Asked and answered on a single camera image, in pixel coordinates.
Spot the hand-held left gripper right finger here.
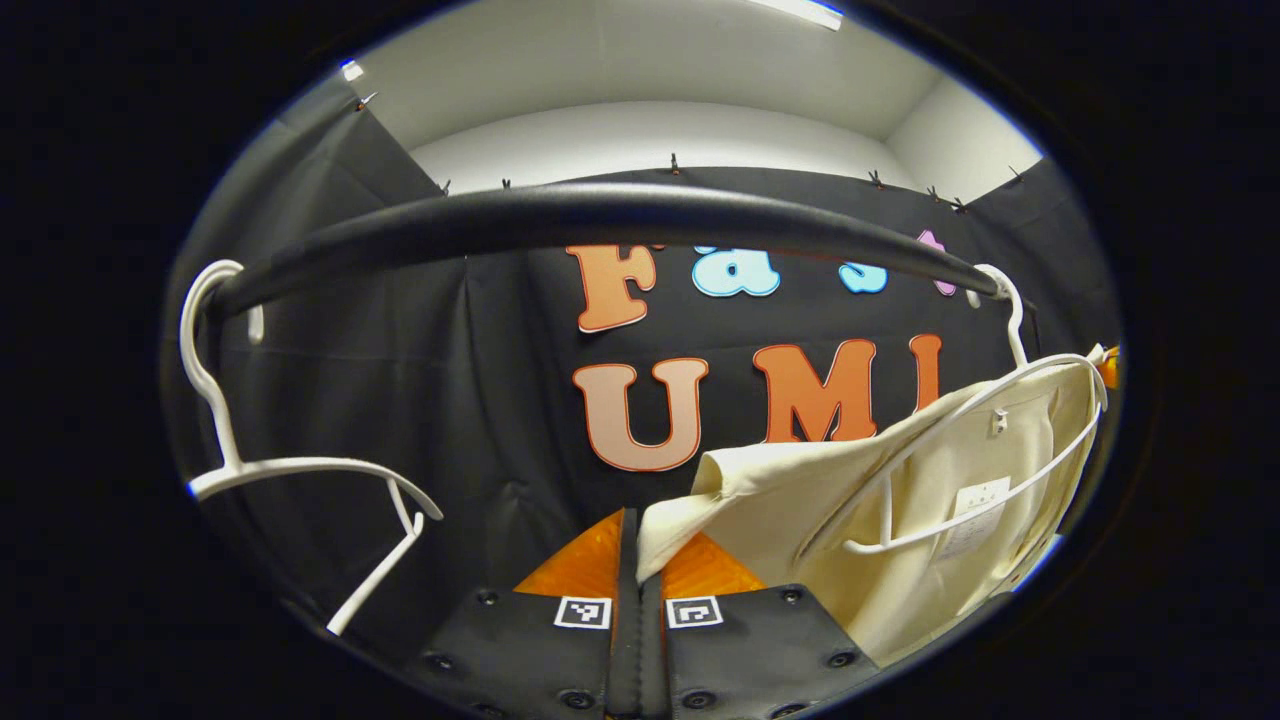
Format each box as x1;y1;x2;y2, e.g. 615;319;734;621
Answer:
640;530;883;720

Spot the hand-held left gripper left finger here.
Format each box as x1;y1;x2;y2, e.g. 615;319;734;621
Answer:
415;506;641;720

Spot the white plastic clothes hanger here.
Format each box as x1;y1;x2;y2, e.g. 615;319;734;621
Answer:
180;258;444;637
795;263;1109;561

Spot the cream collared shirt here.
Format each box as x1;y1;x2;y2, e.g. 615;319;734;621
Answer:
636;345;1111;669

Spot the black clothes rack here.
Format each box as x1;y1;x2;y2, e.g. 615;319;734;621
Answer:
205;182;1001;321

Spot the black backdrop cloth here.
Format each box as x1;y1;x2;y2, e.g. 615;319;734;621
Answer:
160;70;1126;661

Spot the ceiling light panel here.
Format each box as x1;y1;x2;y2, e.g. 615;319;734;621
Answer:
750;0;846;31

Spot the row of small backdrop clips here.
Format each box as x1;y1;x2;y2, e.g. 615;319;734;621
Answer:
355;90;1026;216

